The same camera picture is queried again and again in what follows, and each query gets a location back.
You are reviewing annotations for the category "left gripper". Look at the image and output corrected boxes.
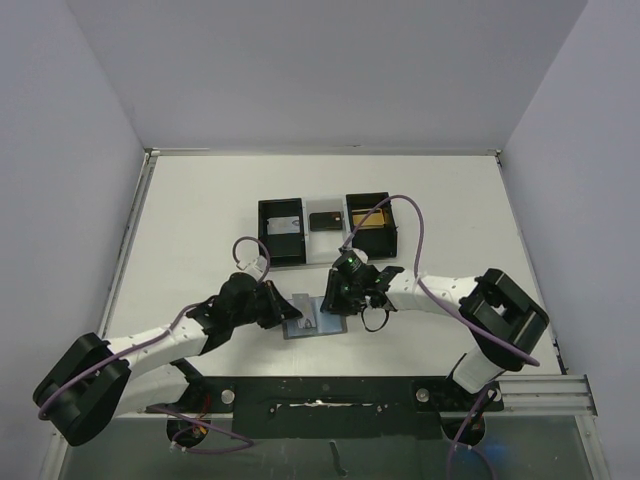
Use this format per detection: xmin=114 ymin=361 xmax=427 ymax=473
xmin=231 ymin=279 xmax=301 ymax=329

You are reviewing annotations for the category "white VIP card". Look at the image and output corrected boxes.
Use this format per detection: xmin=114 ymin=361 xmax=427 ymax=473
xmin=292 ymin=293 xmax=317 ymax=330

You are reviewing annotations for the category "grey card holder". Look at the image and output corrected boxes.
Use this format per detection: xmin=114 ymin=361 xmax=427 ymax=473
xmin=282 ymin=293 xmax=348 ymax=340

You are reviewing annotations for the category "black white sorting tray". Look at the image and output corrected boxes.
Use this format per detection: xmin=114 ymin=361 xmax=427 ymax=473
xmin=258 ymin=192 xmax=398 ymax=268

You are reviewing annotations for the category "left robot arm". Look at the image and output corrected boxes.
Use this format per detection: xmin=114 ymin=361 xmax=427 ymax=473
xmin=33 ymin=273 xmax=303 ymax=446

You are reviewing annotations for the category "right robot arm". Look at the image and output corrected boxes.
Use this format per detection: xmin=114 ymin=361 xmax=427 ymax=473
xmin=321 ymin=250 xmax=549 ymax=409

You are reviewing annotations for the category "black card in tray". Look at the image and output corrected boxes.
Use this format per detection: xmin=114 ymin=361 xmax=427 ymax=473
xmin=309 ymin=211 xmax=343 ymax=232

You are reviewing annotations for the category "gold card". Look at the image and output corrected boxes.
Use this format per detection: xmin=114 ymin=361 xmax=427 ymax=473
xmin=351 ymin=208 xmax=386 ymax=230

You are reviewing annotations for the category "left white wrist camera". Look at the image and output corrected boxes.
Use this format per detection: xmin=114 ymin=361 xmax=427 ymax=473
xmin=236 ymin=255 xmax=268 ymax=279

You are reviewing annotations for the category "black loop cable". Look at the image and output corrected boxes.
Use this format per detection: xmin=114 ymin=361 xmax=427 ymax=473
xmin=362 ymin=305 xmax=391 ymax=333

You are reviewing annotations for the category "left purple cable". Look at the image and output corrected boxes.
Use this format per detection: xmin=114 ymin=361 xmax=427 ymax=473
xmin=38 ymin=235 xmax=274 ymax=455

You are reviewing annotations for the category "purple cable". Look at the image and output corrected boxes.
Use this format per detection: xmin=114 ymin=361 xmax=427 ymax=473
xmin=38 ymin=235 xmax=274 ymax=455
xmin=339 ymin=194 xmax=541 ymax=480

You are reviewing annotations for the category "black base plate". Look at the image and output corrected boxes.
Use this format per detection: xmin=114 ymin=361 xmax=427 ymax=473
xmin=147 ymin=376 xmax=504 ymax=447

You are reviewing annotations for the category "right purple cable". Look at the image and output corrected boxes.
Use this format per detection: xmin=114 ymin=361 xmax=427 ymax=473
xmin=339 ymin=194 xmax=541 ymax=480

